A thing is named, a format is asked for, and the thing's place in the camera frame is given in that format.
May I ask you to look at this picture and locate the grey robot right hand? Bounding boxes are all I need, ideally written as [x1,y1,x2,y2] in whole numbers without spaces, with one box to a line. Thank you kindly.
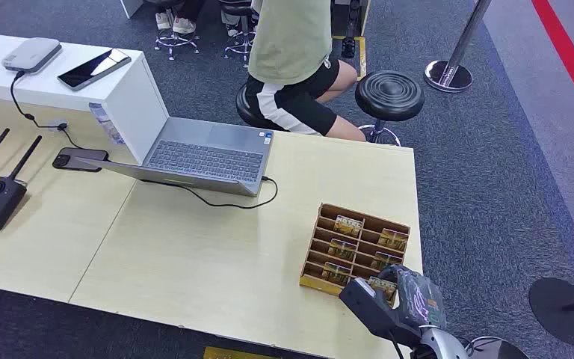
[378,264,448,331]

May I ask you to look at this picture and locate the gold hotel card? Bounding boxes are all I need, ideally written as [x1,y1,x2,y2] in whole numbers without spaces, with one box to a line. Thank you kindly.
[333,215,364,237]
[377,228,410,252]
[371,251,404,271]
[327,239,358,261]
[321,263,351,286]
[367,276,398,302]

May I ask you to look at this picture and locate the wooden card holder box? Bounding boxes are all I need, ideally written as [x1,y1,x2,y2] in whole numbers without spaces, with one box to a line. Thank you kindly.
[299,203,411,309]

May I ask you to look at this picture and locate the person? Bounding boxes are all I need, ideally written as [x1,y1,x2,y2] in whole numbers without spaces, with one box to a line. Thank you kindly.
[244,0,368,143]

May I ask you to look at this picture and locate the seated person's legs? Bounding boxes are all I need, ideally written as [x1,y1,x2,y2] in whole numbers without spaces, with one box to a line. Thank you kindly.
[155,0,207,35]

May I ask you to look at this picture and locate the chrome rimmed round base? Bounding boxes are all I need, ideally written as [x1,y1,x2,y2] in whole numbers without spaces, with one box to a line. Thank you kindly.
[464,336,530,359]

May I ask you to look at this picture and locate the black stanchion base disc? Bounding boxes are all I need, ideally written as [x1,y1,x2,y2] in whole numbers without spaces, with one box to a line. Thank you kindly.
[528,277,574,347]

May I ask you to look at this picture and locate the yellow floor plate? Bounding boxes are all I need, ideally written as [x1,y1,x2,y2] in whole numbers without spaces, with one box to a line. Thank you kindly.
[203,346,281,359]

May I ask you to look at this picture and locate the black round stool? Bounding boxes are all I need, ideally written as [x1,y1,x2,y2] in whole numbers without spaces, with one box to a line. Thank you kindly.
[235,84,288,132]
[354,70,426,147]

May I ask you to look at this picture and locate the grey open laptop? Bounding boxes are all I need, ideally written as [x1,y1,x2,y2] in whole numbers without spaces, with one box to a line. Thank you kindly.
[76,117,274,197]

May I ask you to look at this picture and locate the black robot leg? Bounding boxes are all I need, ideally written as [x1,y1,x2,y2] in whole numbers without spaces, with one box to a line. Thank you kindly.
[340,0,363,60]

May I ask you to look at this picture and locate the chrome stool base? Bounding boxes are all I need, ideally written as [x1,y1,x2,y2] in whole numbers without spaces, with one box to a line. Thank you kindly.
[153,0,201,62]
[219,0,259,69]

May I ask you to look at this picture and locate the white desk riser shelf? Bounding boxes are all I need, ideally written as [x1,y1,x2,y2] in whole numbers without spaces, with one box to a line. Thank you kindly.
[0,31,170,165]

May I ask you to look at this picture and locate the glossy smartphone with silver edge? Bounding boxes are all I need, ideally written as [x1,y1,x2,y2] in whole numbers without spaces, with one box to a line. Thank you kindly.
[57,48,132,92]

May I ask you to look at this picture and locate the white cabinet corner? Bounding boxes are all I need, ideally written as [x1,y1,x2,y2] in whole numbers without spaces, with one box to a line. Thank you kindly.
[120,0,145,19]

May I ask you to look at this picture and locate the grey rounded power box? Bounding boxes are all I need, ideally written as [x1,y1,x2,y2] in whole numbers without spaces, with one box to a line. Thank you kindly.
[1,37,64,75]

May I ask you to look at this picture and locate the dark wrist camera box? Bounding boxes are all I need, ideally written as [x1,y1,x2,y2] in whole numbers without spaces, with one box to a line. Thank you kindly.
[339,277,422,349]

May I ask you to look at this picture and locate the black laptop cable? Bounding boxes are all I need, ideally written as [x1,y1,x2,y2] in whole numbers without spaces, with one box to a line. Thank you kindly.
[140,175,279,210]

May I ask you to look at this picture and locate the chrome stanchion post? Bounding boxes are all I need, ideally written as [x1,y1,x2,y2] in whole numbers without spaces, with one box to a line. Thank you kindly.
[424,0,493,94]

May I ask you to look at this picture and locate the black smartphone with camera bump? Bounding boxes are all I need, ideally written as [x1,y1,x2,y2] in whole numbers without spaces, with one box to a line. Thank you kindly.
[52,147,110,173]

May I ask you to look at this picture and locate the black power box cable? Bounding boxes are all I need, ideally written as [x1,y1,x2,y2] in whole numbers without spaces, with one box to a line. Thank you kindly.
[9,70,86,150]

